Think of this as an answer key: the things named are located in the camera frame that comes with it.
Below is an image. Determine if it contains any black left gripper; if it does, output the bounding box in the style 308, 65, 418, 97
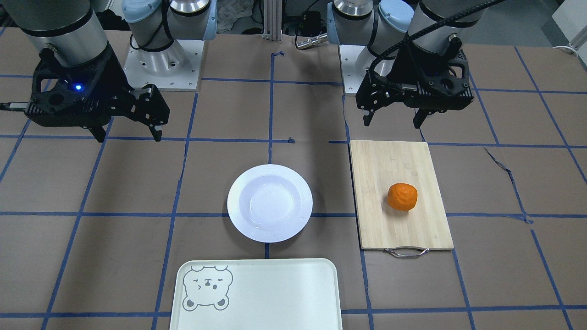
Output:
356, 44, 474, 129

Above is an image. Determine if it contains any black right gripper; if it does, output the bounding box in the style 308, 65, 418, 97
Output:
25, 45, 170, 143

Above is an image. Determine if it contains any orange fruit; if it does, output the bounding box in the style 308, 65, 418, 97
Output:
387, 182, 419, 212

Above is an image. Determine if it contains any white round plate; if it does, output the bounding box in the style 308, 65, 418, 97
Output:
227, 164, 314, 243

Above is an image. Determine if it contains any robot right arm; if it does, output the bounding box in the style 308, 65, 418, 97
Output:
1, 0, 218, 143

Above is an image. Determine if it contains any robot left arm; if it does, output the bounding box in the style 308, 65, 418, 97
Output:
327, 0, 498, 129

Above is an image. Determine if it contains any white bear tray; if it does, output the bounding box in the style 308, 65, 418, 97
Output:
170, 258, 343, 330

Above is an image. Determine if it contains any bamboo cutting board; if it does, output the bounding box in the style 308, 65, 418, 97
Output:
349, 140, 454, 258

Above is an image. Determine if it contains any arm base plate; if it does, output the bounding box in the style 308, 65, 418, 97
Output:
123, 40, 207, 92
339, 44, 375, 96

